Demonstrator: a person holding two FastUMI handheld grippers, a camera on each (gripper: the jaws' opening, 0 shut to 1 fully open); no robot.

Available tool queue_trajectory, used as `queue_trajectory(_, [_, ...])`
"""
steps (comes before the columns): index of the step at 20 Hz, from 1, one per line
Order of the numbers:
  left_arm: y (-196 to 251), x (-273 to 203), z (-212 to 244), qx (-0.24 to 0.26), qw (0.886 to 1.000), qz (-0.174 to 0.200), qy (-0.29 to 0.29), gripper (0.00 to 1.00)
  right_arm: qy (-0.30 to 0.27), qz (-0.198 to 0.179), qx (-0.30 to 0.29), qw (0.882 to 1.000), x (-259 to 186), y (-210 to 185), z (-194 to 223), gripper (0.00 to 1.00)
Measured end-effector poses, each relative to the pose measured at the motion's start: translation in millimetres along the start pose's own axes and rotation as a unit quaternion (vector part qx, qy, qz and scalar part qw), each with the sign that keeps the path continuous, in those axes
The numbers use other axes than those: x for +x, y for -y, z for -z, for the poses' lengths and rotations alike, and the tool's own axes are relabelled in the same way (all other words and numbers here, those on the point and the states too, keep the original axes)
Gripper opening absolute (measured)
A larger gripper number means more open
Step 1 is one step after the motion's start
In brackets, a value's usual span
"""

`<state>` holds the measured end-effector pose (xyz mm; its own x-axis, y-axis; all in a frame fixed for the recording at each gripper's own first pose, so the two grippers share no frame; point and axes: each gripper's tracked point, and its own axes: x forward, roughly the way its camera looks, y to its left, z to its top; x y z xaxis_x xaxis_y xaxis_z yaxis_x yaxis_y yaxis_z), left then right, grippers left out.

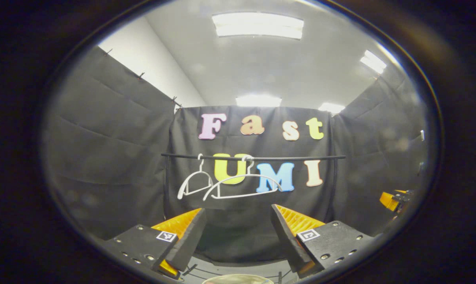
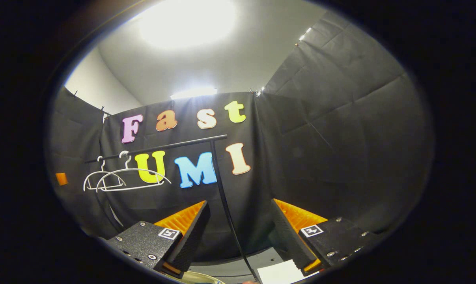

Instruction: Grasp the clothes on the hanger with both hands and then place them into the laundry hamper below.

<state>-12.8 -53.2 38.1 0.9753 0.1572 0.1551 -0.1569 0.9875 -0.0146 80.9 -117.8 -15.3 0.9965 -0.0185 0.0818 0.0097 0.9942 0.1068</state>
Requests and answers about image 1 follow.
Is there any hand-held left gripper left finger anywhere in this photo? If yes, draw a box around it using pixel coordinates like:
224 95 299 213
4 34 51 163
102 208 207 278

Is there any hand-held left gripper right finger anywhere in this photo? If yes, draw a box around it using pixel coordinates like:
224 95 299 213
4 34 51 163
270 204 374 278

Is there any white plastic hanger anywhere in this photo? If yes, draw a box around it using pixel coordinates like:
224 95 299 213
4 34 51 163
177 154 215 200
203 155 283 201

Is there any black clothes rack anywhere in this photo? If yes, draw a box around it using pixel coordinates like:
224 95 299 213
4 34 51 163
161 153 347 282

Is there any small ceiling light panel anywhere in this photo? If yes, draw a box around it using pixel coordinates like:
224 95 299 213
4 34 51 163
319 103 345 115

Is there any black backdrop cloth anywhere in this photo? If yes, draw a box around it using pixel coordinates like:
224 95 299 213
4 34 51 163
43 47 429 263

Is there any large ceiling light panel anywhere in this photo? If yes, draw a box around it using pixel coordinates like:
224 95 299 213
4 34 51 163
212 12 304 40

